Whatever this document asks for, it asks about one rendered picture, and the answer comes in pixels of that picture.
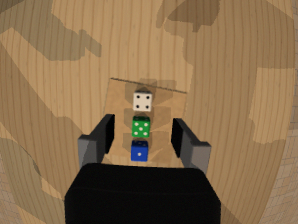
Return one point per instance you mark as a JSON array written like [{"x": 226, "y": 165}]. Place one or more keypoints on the green die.
[{"x": 140, "y": 126}]

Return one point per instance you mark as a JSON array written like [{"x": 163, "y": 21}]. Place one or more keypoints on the blue die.
[{"x": 139, "y": 151}]

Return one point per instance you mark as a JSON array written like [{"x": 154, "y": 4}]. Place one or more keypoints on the white die with black pips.
[{"x": 142, "y": 101}]

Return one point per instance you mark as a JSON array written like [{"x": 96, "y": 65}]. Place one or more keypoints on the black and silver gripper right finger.
[{"x": 192, "y": 152}]

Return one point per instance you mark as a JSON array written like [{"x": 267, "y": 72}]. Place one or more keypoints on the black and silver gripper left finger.
[{"x": 92, "y": 147}]

